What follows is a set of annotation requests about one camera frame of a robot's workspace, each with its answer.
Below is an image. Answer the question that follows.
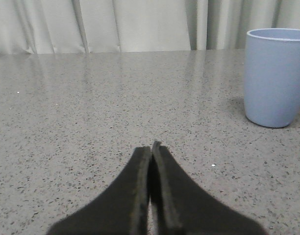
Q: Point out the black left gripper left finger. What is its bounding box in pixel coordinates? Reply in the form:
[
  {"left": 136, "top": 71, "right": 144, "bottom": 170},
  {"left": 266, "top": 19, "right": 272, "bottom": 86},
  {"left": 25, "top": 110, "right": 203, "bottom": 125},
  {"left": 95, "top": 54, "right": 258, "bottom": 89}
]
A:
[{"left": 48, "top": 147, "right": 150, "bottom": 235}]

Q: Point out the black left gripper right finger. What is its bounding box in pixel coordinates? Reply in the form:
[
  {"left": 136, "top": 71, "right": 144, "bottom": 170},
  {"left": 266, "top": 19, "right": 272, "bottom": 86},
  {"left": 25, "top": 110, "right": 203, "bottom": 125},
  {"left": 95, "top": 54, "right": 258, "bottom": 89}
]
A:
[{"left": 151, "top": 141, "right": 267, "bottom": 235}]

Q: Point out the blue plastic cup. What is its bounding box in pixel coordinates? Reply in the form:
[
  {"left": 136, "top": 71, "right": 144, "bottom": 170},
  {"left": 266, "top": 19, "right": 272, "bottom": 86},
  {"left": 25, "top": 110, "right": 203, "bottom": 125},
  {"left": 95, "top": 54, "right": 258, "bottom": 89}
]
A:
[{"left": 244, "top": 28, "right": 300, "bottom": 128}]

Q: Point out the grey curtain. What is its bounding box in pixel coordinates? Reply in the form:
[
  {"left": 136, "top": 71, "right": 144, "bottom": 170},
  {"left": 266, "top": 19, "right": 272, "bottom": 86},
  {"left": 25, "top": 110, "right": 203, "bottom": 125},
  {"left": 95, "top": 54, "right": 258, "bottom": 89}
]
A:
[{"left": 0, "top": 0, "right": 300, "bottom": 54}]

